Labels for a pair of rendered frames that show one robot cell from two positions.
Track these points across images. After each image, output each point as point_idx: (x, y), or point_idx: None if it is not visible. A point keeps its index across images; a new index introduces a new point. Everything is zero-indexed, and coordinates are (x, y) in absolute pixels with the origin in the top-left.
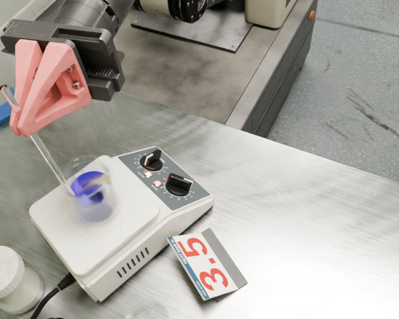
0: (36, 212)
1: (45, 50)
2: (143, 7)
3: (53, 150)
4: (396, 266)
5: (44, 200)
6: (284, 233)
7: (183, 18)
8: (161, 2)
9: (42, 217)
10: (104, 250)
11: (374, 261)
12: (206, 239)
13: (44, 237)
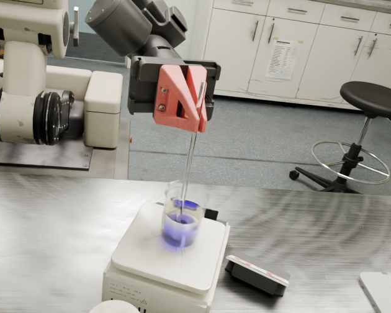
0: (122, 259)
1: (190, 70)
2: (2, 135)
3: (44, 236)
4: (354, 234)
5: (120, 248)
6: (283, 237)
7: (49, 139)
8: (25, 128)
9: (132, 261)
10: (211, 264)
11: (341, 235)
12: (240, 258)
13: (134, 285)
